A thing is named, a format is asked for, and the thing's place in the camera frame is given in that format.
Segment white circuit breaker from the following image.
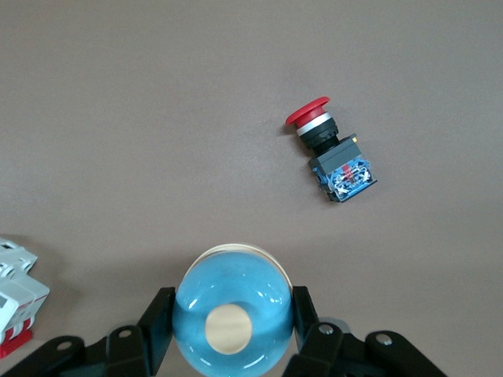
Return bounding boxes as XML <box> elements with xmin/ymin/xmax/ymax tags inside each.
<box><xmin>0</xmin><ymin>235</ymin><xmax>51</xmax><ymax>359</ymax></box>

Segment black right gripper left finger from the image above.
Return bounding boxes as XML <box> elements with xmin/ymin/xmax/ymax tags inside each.
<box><xmin>3</xmin><ymin>287</ymin><xmax>177</xmax><ymax>377</ymax></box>

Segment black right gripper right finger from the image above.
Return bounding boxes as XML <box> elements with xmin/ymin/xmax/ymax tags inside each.
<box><xmin>282</xmin><ymin>286</ymin><xmax>447</xmax><ymax>377</ymax></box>

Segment light blue desk bell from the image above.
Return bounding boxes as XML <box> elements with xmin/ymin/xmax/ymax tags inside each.
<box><xmin>171</xmin><ymin>241</ymin><xmax>294</xmax><ymax>377</ymax></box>

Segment red mushroom button blue base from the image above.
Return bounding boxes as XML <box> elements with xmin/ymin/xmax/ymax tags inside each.
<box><xmin>285</xmin><ymin>95</ymin><xmax>379</xmax><ymax>204</ymax></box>

